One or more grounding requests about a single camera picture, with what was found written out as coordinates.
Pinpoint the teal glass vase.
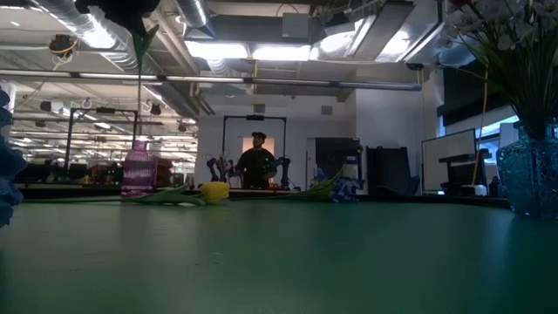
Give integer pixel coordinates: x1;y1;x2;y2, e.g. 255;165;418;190
495;119;558;219

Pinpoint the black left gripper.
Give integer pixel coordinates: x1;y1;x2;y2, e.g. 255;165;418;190
73;0;162;38

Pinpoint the dark office chair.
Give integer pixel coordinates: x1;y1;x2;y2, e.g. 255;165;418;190
365;146;422;197

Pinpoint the black cabinet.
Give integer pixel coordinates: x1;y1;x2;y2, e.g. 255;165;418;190
314;137;363;191

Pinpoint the yellow hanging cable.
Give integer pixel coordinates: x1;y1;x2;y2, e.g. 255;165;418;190
472;69;489;187

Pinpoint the blue artificial flower bunch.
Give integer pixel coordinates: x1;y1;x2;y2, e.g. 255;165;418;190
296;172;364;204
0;86;28;229

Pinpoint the silver round air duct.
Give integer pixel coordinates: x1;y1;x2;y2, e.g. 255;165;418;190
174;0;217;38

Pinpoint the green table mat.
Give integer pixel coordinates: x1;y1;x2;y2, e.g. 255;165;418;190
0;199;558;314

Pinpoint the bright ceiling light panel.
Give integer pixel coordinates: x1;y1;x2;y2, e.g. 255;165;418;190
185;40;313;62

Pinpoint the black gantry frame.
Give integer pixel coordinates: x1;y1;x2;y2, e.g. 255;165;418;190
64;107;139;174
221;114;288;189

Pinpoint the long horizontal ceiling rail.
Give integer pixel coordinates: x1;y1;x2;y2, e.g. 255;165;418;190
0;68;423;92

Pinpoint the grey ceiling box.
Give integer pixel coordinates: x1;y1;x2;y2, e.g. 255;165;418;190
281;11;311;40

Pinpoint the purple glass vase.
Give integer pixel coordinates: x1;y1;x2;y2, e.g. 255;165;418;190
120;139;157;198

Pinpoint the hanging cable reel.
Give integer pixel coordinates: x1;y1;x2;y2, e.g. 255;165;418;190
47;33;79;60

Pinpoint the white artificial flower bunch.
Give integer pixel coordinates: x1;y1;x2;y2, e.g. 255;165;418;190
437;0;531;127
496;0;558;130

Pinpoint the person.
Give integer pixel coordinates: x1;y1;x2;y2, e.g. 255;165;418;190
235;132;279;190

